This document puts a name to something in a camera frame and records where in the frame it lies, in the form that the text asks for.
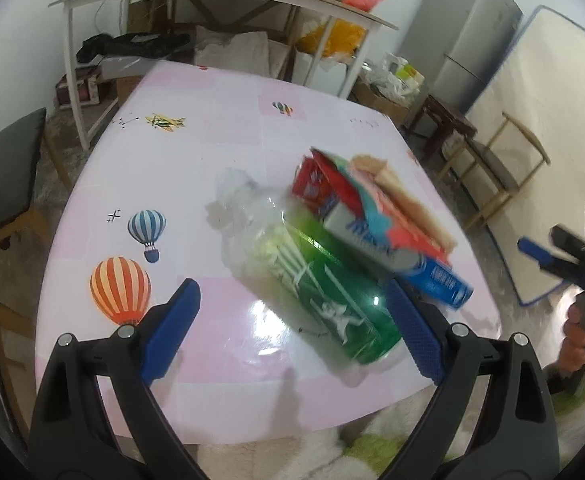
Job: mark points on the dark wooden stool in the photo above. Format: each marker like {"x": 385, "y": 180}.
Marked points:
{"x": 442, "y": 112}

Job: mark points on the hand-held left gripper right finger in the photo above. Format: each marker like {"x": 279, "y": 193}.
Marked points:
{"x": 415, "y": 325}

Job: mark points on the grey refrigerator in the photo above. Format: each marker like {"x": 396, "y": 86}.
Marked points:
{"x": 467, "y": 25}

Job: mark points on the pink printed tablecloth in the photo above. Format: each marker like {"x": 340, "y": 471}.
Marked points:
{"x": 197, "y": 135}

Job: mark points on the red box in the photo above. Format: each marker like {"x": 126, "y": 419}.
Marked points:
{"x": 77, "y": 90}

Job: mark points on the beige mattress with blue edge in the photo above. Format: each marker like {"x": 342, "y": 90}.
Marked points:
{"x": 547, "y": 85}

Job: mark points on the pink snack packet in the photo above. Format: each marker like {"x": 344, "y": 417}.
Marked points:
{"x": 387, "y": 210}

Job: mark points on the brown cardboard box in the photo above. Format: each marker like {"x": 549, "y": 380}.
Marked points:
{"x": 377, "y": 105}
{"x": 147, "y": 15}

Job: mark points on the white sack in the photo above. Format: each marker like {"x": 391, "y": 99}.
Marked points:
{"x": 237, "y": 52}

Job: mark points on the green label plastic bottle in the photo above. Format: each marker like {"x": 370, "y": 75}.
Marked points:
{"x": 322, "y": 280}

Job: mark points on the black seat wooden chair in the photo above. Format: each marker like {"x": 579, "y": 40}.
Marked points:
{"x": 492, "y": 160}
{"x": 2, "y": 160}

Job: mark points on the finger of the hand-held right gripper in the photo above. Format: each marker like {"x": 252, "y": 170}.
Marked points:
{"x": 570, "y": 242}
{"x": 535, "y": 252}

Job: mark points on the white low cabinet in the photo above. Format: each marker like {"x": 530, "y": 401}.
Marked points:
{"x": 322, "y": 77}

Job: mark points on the blue white toothpaste box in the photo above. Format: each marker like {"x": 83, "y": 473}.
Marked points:
{"x": 442, "y": 282}

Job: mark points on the yellow plastic bag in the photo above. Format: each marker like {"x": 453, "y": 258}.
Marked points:
{"x": 332, "y": 37}

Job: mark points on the black cloth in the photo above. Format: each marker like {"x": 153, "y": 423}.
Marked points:
{"x": 137, "y": 45}

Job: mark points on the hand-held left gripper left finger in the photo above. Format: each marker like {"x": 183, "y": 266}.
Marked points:
{"x": 172, "y": 325}

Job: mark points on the green white packet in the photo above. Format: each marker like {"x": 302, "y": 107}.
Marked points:
{"x": 412, "y": 74}

